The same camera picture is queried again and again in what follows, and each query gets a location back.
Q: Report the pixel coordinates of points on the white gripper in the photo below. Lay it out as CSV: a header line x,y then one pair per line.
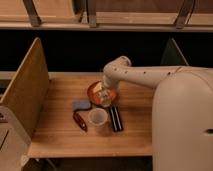
x,y
104,96

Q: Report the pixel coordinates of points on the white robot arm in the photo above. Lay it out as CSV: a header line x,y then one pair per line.
x,y
182,112

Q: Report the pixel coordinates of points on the translucent plastic cup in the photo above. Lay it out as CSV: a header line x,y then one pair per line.
x,y
98,118

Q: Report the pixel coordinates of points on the blue sponge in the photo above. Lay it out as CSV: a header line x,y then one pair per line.
x,y
81,105

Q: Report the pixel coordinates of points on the red brown utensil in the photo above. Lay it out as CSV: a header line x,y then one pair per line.
x,y
79,120

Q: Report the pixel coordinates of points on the right dark side panel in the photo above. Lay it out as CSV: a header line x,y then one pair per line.
x,y
172,55

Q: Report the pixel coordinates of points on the left wooden side panel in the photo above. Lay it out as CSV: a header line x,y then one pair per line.
x,y
22,101

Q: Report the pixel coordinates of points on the wooden shelf with brackets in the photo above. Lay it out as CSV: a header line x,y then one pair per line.
x,y
108,15

